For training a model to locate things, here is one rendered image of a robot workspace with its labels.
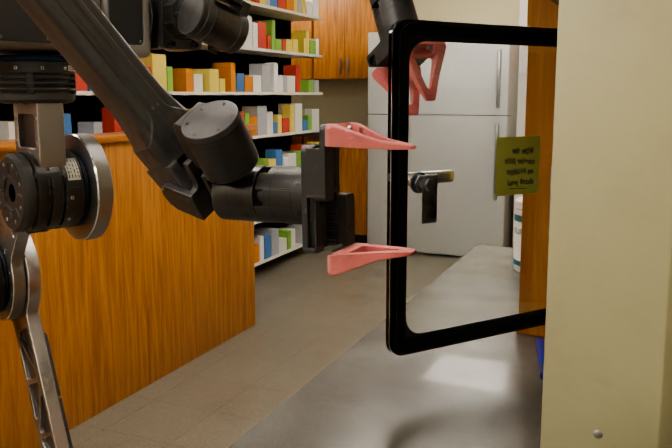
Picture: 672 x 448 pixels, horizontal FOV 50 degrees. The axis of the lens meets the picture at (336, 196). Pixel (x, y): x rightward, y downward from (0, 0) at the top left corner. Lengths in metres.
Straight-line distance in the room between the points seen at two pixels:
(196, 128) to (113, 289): 2.54
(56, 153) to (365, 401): 0.73
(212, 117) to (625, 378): 0.47
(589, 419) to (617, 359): 0.07
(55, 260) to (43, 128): 1.62
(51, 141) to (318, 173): 0.77
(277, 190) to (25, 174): 0.72
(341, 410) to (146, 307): 2.56
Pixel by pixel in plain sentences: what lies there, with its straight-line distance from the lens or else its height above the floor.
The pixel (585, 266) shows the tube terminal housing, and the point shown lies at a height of 1.14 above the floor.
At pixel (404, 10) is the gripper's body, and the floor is 1.41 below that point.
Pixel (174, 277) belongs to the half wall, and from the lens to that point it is 3.53.
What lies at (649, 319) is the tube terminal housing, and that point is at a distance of 0.76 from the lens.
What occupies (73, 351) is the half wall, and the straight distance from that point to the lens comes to 3.09.
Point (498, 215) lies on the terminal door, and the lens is 0.96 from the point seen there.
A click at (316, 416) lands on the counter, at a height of 0.94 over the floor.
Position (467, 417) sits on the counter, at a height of 0.94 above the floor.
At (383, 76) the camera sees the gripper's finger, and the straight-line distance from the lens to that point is 0.99.
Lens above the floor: 1.30
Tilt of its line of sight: 8 degrees down
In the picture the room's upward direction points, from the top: straight up
